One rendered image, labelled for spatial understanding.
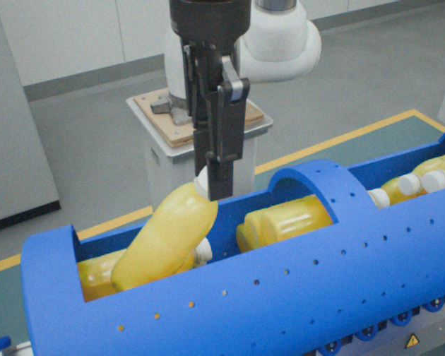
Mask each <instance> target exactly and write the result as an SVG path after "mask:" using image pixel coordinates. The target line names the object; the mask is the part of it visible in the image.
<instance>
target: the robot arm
mask: <svg viewBox="0 0 445 356"><path fill-rule="evenodd" d="M169 9H170V22H169V25H168V28H167V34H166V39H165V70H166V76H167V83H168V93H160V94H159V95H158V99H159V100H158V101H155V102H152V103H150V108H151V109H152V110H151V112H152V113H170V115H171V117H172V118H173V124H174V125H175V126H183V125H186V124H190V123H191V125H192V127H193V128H194V130H195V131H193V144H194V174H195V176H197V177H198V176H199V175H200V173H201V171H202V170H203V168H204V167H205V166H207V178H208V200H209V201H210V202H213V201H218V200H220V199H224V198H229V197H232V186H234V161H237V160H241V159H243V150H244V127H245V116H246V104H247V97H248V94H249V89H250V83H279V82H286V81H292V80H295V79H298V78H299V77H301V76H304V75H306V74H308V73H310V72H311V71H312V69H314V68H315V67H316V65H317V64H318V62H319V57H320V53H321V38H320V35H319V31H318V29H317V28H316V26H314V25H313V23H311V22H310V20H307V13H305V10H304V7H303V6H302V5H301V3H300V2H299V1H298V0H169Z"/></svg>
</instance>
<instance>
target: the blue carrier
mask: <svg viewBox="0 0 445 356"><path fill-rule="evenodd" d="M442 155H445V132H444V133H443V134H442V136H441V137H440V139H439V140H438V141H435V142H432V143H427V144H424V145H420V146H419V147H416V148H411V149H407V150H403V151H400V152H397V153H392V154H389V155H384V156H381V157H379V158H376V159H372V160H368V161H365V162H359V163H357V164H354V165H348V166H345V167H344V166H342V165H339V164H338V163H336V162H334V161H331V160H323V159H319V160H313V161H309V162H304V163H302V164H298V165H293V166H289V167H284V169H281V170H278V171H277V172H276V173H275V174H274V175H273V176H272V179H270V181H269V183H268V188H267V189H264V190H260V191H255V192H253V193H249V194H245V195H241V196H239V197H236V198H231V199H228V200H225V201H220V202H218V213H217V217H216V219H215V222H214V223H213V226H212V228H211V229H210V231H209V233H208V234H207V236H206V239H207V240H208V242H209V244H210V249H211V253H212V259H211V260H210V261H207V265H204V266H202V267H200V268H196V269H193V270H190V271H186V272H183V273H179V274H176V275H171V276H169V277H166V278H165V279H162V280H158V281H155V282H151V283H148V284H145V285H141V286H138V287H134V288H131V289H128V290H125V291H122V292H119V293H117V294H114V295H110V296H107V297H103V298H100V299H96V300H93V301H91V302H87V303H84V299H83V293H82V289H81V282H80V278H79V274H78V267H77V266H76V263H79V261H84V260H87V259H91V258H95V257H99V256H102V255H105V254H109V253H113V252H116V251H120V250H123V249H128V247H129V245H130V244H131V243H132V241H133V240H134V239H135V238H136V236H137V235H138V233H139V232H140V231H141V230H142V228H143V226H144V225H145V224H146V223H147V222H143V223H140V224H137V225H132V226H129V227H126V228H123V229H120V230H116V231H112V232H108V233H104V234H101V235H96V236H94V237H89V238H85V239H81V240H80V239H79V238H78V235H77V233H76V229H75V227H74V226H73V225H67V226H63V227H59V228H56V229H52V230H47V231H44V232H41V233H38V234H36V235H31V236H29V237H27V238H26V239H25V241H24V243H23V247H22V251H21V257H20V280H21V289H22V290H23V304H24V309H25V318H26V323H27V327H28V335H29V336H30V343H31V347H32V353H33V356H300V355H302V354H304V353H306V352H310V351H312V350H314V349H316V348H319V347H321V346H323V345H326V344H329V343H332V342H334V341H336V340H340V338H343V337H345V336H348V335H351V334H353V333H356V332H358V331H361V330H364V328H367V327H369V326H373V325H374V324H377V323H380V322H382V321H385V320H386V319H389V318H391V317H393V316H397V315H399V314H402V313H403V312H407V311H410V309H412V308H415V307H418V306H420V305H423V304H425V303H428V302H431V301H432V300H433V299H436V298H439V297H442V296H444V295H445V188H443V189H441V190H439V191H435V192H432V193H430V194H425V195H423V196H418V197H416V198H412V199H411V200H408V201H404V202H402V203H397V204H395V205H392V206H388V207H385V208H382V209H381V210H378V208H377V206H376V204H375V203H374V202H373V200H372V197H371V196H370V195H369V193H368V192H367V191H372V190H375V189H380V187H381V186H382V185H383V184H384V183H386V182H387V181H389V180H391V179H394V177H399V176H402V175H404V174H410V173H411V172H413V170H414V169H415V168H416V167H417V166H418V165H419V164H420V163H423V162H424V161H427V160H430V159H433V158H438V157H439V156H442ZM312 194H315V195H316V196H317V198H318V199H319V201H320V202H322V204H323V205H324V208H325V209H326V211H327V213H328V214H329V216H330V219H331V220H332V221H333V223H334V224H333V225H329V226H326V227H324V228H322V229H318V230H314V231H312V232H308V233H305V234H303V235H297V236H295V237H293V238H290V239H286V240H283V241H280V242H276V243H274V244H269V245H267V247H261V248H259V249H255V250H253V251H248V252H245V253H242V254H241V253H240V251H239V248H238V244H237V239H236V228H237V226H238V224H241V223H244V219H245V217H246V214H247V213H250V212H254V211H256V210H261V209H264V208H269V207H272V206H274V205H277V204H279V203H284V202H288V201H292V200H295V199H298V198H304V196H308V195H312ZM429 221H430V222H429ZM406 229H407V231H406ZM383 237H384V239H383ZM363 244H365V246H363ZM341 251H342V252H343V254H341ZM225 252H226V253H227V254H226V255H225ZM314 260H315V261H316V263H315V264H314ZM285 270H286V271H287V274H285ZM255 280H257V284H256V285H255V284H254V281H255ZM223 291H226V295H222V292H223ZM190 302H193V306H192V307H190V306H189V303H190ZM156 314H159V318H157V319H155V317H154V316H155V315H156ZM120 325H122V326H123V327H124V329H123V330H122V331H119V329H118V328H119V326H120Z"/></svg>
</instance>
